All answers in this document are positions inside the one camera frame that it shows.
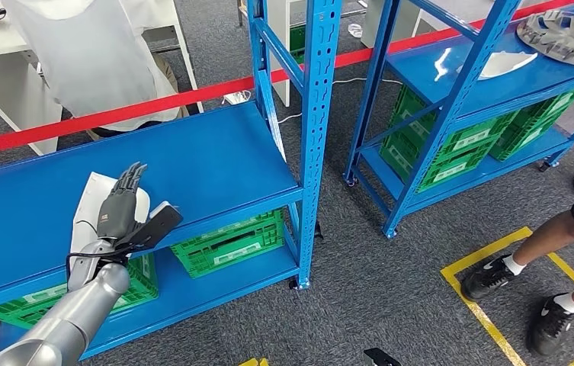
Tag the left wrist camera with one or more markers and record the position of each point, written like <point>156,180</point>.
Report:
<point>158,227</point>

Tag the blue metal shelf rack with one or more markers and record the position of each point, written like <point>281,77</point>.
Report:
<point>206,151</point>
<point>418,70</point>

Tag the yellow tape square, bent edge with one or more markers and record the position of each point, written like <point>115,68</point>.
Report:
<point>251,362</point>

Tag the person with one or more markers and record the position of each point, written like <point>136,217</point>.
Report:
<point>94,60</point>
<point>549,235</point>

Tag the white power strip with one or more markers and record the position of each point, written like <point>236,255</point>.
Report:
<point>236,97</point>

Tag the red barrier belt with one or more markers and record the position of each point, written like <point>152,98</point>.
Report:
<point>115,115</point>

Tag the white plastic shell part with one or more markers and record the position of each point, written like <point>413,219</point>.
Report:
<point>87,212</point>
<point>501,63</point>

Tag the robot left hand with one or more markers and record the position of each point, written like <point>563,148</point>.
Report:
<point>117,212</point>

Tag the white furniture panel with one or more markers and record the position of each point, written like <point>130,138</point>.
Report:
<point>279,76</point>

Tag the silver wheel hubcap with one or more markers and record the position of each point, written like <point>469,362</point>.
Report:
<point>567,38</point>

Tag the crumpled clear plastic wrap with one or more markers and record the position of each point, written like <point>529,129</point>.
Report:
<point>355,30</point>

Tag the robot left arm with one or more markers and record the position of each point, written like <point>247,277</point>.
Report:
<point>74,313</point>

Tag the person's black shoe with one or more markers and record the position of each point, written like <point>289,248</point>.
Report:
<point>546,326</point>
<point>486,279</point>

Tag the yellow floor tape square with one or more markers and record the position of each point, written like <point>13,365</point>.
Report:
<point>486,254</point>

